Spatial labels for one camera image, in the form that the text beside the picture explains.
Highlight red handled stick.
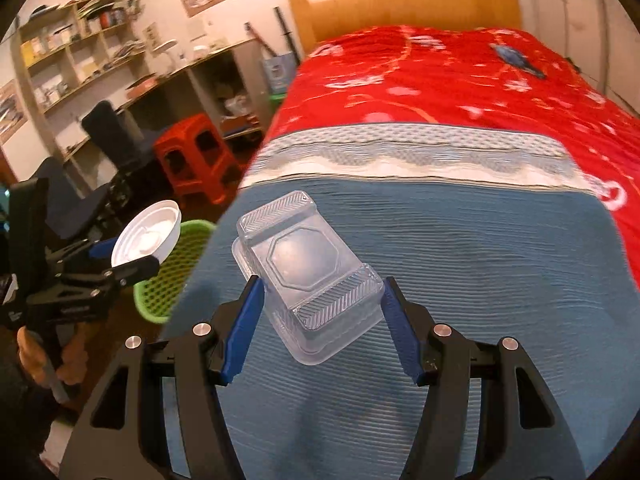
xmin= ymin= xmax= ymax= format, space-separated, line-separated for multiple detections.
xmin=245 ymin=22 xmax=277 ymax=59

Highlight dark blue chair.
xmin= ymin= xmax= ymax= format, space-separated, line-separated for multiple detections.
xmin=32 ymin=157 xmax=113 ymax=241

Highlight red printed blanket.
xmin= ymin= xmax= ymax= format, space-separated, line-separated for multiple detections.
xmin=260 ymin=25 xmax=640 ymax=291

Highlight light blue box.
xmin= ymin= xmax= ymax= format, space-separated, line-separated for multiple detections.
xmin=262 ymin=52 xmax=297 ymax=96

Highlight blue ribbed bedspread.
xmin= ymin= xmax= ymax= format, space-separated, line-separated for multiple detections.
xmin=160 ymin=122 xmax=636 ymax=480

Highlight black office chair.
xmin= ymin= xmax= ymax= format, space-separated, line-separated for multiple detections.
xmin=81 ymin=101 xmax=161 ymax=196

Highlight person's left forearm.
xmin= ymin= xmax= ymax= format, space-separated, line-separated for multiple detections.
xmin=0 ymin=355 xmax=66 ymax=466

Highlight green plastic basket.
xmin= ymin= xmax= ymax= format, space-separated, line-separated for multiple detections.
xmin=133 ymin=220 xmax=217 ymax=325

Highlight white plastic bag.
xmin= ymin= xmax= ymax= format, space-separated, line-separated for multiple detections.
xmin=224 ymin=94 xmax=249 ymax=119

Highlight wooden wall bookshelf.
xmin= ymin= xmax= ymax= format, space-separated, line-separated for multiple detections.
xmin=12 ymin=0 xmax=148 ymax=161

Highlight person's left hand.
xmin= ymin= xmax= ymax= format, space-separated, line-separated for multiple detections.
xmin=17 ymin=327 xmax=90 ymax=386

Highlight clear plastic tray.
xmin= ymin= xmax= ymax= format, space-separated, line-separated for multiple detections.
xmin=231 ymin=190 xmax=386 ymax=367

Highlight black stick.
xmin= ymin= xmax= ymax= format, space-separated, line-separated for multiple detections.
xmin=274 ymin=7 xmax=302 ymax=56

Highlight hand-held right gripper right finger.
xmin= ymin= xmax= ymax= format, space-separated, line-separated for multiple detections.
xmin=381 ymin=276 xmax=586 ymax=480

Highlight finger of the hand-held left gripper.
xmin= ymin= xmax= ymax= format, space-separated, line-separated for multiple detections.
xmin=45 ymin=237 xmax=118 ymax=267
xmin=27 ymin=256 xmax=161 ymax=307

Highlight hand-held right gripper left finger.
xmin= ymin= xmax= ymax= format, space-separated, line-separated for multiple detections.
xmin=60 ymin=276 xmax=266 ymax=480

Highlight white curved desk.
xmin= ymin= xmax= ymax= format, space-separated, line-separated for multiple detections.
xmin=62 ymin=40 xmax=273 ymax=171

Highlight red plastic stool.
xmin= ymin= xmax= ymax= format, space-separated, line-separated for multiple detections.
xmin=152 ymin=114 xmax=241 ymax=206

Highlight white round plastic lid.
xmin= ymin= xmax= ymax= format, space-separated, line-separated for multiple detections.
xmin=110 ymin=200 xmax=182 ymax=268

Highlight wooden headboard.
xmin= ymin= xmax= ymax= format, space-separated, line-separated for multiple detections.
xmin=285 ymin=0 xmax=523 ymax=58

